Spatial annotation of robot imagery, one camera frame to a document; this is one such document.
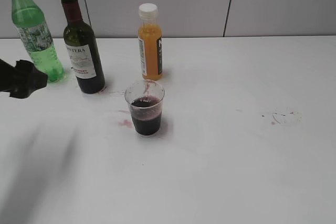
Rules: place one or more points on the transparent plastic cup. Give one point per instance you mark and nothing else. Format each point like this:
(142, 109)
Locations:
(145, 103)

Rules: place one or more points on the green plastic soda bottle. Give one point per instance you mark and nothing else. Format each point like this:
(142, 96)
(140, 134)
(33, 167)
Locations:
(34, 33)

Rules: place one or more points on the orange juice bottle white cap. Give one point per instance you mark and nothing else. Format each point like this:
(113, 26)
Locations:
(150, 42)

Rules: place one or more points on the dark red wine bottle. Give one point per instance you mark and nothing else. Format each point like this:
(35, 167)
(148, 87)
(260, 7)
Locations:
(82, 49)

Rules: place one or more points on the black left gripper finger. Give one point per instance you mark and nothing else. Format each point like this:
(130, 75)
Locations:
(21, 80)

